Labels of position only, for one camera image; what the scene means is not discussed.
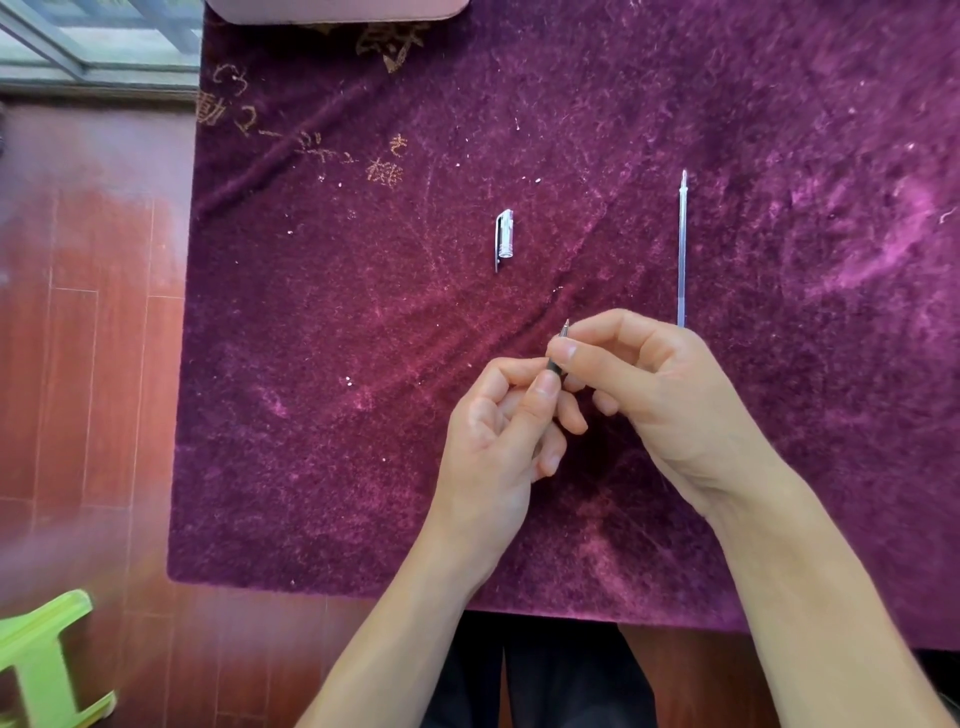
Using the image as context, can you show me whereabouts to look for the black pen tip section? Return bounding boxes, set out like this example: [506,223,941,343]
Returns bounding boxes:
[546,318,573,381]

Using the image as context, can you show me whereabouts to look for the pink case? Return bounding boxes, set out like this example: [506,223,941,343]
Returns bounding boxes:
[204,0,471,26]

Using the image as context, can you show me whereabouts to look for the person's right hand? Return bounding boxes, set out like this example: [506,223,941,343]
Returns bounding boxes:
[546,308,798,520]

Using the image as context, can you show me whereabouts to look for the clear pen cap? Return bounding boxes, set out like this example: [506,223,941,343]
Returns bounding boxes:
[494,209,516,273]

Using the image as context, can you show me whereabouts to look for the purple velvet tablecloth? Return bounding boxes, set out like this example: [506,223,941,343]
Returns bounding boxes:
[166,0,960,652]

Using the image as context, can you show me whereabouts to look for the green plastic stool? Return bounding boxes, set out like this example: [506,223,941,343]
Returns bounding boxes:
[0,589,118,728]

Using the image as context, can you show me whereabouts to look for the person's black trousers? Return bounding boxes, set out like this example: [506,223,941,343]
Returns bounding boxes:
[420,611,660,728]

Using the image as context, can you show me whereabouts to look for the grey window frame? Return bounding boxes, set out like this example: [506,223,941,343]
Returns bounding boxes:
[0,0,205,100]

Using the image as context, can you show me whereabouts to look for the clear pen refill tube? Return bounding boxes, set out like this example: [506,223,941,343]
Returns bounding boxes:
[677,169,689,330]

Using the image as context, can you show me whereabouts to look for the person's left forearm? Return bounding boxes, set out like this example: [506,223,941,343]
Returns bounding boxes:
[296,525,492,728]

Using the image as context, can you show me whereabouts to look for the person's right forearm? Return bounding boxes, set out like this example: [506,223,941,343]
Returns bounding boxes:
[705,465,955,728]

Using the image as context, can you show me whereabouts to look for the person's left hand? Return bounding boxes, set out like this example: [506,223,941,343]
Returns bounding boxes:
[423,356,591,579]

